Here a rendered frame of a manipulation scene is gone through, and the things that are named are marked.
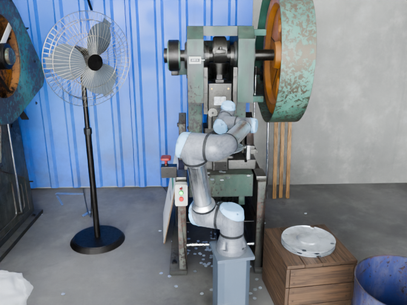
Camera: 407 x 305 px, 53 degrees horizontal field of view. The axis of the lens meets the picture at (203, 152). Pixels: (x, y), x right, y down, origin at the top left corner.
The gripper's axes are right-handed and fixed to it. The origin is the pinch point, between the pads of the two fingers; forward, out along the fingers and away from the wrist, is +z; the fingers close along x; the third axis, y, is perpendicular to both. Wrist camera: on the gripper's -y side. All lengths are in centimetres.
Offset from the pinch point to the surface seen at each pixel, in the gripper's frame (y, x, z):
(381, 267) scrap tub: 69, -75, 7
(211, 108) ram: -3.8, 26.1, -12.9
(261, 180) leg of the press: 24.5, -8.2, 15.3
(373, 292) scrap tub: 67, -81, 19
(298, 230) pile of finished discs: 43, -36, 29
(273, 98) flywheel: 38, 41, -9
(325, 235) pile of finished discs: 57, -41, 27
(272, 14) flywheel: 37, 72, -52
